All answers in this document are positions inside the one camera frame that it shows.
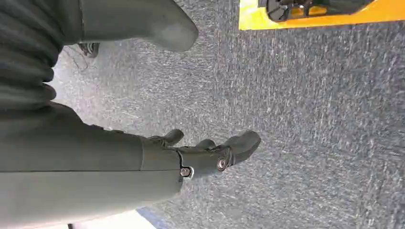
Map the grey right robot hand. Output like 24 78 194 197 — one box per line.
0 0 262 229

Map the white panel with blue edge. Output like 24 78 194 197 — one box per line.
67 207 172 229

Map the small dark caster wheel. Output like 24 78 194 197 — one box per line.
77 42 101 59

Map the black robot foot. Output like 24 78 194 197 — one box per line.
257 0 374 23

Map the yellow floor plate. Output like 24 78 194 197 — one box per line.
238 0 405 31

